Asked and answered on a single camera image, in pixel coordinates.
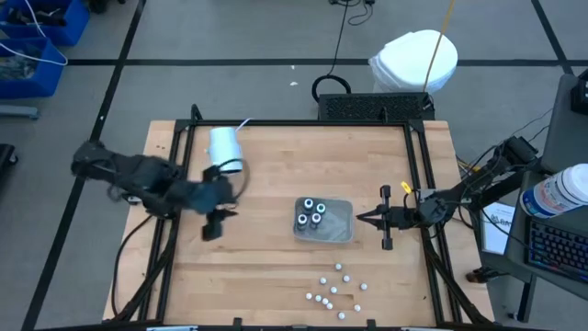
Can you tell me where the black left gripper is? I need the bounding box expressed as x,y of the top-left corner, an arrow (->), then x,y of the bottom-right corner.
180,164 -> 240,243

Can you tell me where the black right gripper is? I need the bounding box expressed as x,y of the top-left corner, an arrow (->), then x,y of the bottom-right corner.
356,184 -> 423,251

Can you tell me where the grey plastic bin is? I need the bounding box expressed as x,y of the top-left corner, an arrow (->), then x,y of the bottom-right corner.
292,196 -> 356,244

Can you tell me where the black perforated computer case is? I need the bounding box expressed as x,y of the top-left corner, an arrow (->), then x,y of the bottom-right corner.
317,91 -> 436,122

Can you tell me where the black caster foot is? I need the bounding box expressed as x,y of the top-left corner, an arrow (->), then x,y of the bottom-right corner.
465,266 -> 507,284

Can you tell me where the white paper sheet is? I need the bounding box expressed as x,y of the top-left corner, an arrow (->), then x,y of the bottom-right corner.
480,201 -> 517,256

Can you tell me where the dark grey desk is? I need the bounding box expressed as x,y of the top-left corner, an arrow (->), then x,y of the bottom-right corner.
503,169 -> 588,302

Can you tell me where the white bagged trash bin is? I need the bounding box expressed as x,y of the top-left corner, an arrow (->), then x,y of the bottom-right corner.
367,29 -> 459,96

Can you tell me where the white wipes canister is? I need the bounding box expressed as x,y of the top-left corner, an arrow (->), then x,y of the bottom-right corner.
519,163 -> 588,220

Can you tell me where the black backlit keyboard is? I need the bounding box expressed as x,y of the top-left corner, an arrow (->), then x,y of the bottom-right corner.
526,219 -> 588,283

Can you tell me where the grey cart top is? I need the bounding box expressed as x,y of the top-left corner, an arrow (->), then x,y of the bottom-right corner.
540,73 -> 588,175

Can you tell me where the blue storage bin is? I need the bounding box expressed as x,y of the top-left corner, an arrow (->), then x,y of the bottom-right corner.
0,37 -> 68,100
0,0 -> 91,47

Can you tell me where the black floor object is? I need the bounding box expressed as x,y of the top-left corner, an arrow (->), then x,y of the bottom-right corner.
0,143 -> 20,179

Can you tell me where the grey metal bar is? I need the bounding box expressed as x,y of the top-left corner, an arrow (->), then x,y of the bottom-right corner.
0,104 -> 40,121

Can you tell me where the black device on cart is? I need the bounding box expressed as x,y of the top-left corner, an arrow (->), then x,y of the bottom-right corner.
570,68 -> 588,116

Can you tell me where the black aluminium table frame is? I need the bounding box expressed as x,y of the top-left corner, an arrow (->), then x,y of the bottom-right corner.
103,103 -> 496,331

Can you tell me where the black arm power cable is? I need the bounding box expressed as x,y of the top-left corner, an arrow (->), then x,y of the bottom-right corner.
109,213 -> 155,318

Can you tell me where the black coiled floor cable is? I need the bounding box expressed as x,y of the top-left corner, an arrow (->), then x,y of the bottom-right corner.
311,0 -> 353,104

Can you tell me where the yellow hanging cable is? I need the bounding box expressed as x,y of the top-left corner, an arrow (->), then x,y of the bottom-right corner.
421,0 -> 458,93

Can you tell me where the black cable loop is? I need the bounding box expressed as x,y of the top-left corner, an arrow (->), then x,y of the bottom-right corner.
328,0 -> 377,27

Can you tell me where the white floor cable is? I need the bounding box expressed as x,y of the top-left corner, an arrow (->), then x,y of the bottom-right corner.
0,0 -> 70,67

